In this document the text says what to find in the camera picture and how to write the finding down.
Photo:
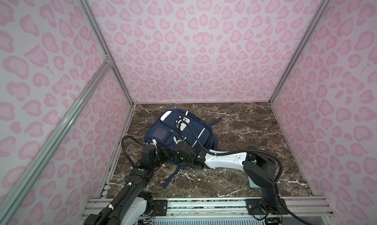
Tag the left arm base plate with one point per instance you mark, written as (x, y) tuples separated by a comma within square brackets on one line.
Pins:
[(156, 207)]

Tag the aluminium diagonal frame bar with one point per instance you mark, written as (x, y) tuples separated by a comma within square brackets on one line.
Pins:
[(27, 180)]

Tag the navy blue student backpack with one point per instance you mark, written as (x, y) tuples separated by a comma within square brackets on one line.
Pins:
[(177, 125)]

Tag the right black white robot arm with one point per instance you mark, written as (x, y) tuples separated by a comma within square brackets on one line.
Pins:
[(263, 168)]

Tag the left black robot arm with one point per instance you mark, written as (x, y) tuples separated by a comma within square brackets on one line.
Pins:
[(133, 203)]

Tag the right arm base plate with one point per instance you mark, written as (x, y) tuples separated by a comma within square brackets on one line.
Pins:
[(254, 207)]

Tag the aluminium front rail frame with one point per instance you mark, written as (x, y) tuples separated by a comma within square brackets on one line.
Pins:
[(232, 211)]

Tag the teal calculator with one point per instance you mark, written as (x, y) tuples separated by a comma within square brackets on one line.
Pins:
[(252, 185)]

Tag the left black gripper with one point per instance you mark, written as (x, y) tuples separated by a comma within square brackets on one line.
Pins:
[(165, 155)]

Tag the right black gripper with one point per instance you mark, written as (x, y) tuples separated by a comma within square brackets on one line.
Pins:
[(175, 156)]

